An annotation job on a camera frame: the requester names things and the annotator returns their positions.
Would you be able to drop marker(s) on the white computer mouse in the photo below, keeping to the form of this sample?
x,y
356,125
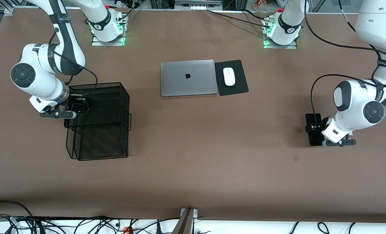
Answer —
x,y
229,76

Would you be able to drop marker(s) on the grey metal camera post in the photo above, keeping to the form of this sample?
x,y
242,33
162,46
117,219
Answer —
x,y
184,224

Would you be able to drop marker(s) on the white power strip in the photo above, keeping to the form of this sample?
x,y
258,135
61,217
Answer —
x,y
197,7

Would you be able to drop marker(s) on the aluminium frame corner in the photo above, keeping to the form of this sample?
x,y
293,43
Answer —
x,y
9,10

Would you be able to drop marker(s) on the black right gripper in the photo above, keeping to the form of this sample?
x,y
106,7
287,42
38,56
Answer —
x,y
79,108

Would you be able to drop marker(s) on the long black phone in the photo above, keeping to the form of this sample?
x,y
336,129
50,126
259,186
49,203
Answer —
x,y
314,139

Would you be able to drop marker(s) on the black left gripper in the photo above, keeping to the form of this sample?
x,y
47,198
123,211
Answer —
x,y
315,127

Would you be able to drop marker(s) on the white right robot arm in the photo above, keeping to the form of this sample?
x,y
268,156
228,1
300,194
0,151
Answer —
x,y
40,86

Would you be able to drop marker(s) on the black mouse pad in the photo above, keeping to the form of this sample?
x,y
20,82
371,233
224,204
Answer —
x,y
238,87

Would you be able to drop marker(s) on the silver closed laptop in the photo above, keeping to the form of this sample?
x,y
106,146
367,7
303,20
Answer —
x,y
180,81

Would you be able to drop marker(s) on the small black flip phone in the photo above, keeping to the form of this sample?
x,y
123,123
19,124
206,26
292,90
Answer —
x,y
80,110

